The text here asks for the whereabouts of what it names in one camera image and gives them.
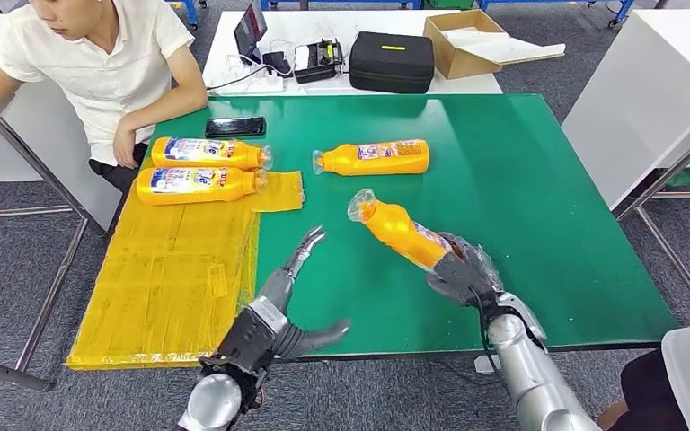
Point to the person's left hand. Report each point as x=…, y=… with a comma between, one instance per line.
x=125, y=146

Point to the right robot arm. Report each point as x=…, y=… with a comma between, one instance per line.
x=529, y=369

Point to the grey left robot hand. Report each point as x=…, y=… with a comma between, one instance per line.
x=276, y=291

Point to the white power strip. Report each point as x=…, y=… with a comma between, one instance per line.
x=264, y=85

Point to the white table foot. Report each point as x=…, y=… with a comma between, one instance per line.
x=488, y=364

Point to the white table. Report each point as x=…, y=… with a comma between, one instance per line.
x=321, y=24

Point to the yellow taped mat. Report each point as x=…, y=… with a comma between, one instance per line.
x=160, y=279

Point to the grey metal frame table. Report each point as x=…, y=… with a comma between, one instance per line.
x=50, y=291
x=663, y=172

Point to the white paper sheet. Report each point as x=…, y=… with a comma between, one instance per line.
x=508, y=47

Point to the black carrying case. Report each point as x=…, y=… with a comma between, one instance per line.
x=391, y=64

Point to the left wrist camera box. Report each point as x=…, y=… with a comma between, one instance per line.
x=250, y=339

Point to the black tablet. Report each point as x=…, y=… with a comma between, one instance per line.
x=250, y=33

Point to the black power adapter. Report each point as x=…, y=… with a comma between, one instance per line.
x=276, y=63

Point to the black charger device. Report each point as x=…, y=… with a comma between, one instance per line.
x=318, y=62

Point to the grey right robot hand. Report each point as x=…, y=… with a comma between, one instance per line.
x=470, y=276

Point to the orange detergent bottle clear cap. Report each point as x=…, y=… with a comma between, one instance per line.
x=214, y=156
x=202, y=189
x=375, y=162
x=398, y=229

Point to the green plastic crate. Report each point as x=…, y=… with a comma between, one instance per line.
x=685, y=178

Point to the open cardboard box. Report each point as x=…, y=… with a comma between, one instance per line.
x=455, y=64

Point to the black smartphone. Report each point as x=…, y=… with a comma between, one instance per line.
x=235, y=126

